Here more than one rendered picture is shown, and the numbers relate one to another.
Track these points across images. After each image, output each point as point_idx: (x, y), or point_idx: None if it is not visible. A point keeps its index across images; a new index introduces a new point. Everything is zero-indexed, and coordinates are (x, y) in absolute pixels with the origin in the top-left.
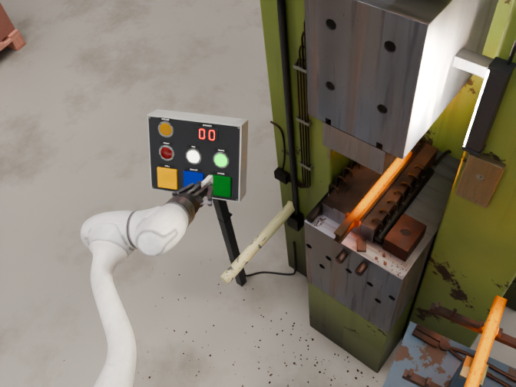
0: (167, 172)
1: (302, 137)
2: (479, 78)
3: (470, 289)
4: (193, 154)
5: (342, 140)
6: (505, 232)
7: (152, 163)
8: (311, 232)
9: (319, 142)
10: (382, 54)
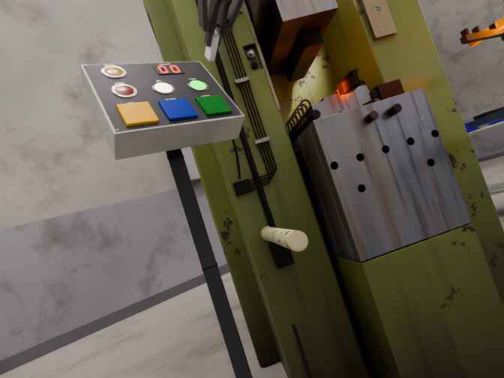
0: (134, 105)
1: (247, 100)
2: (310, 66)
3: (447, 141)
4: (163, 85)
5: (296, 0)
6: (417, 49)
7: (106, 105)
8: (326, 130)
9: (263, 97)
10: None
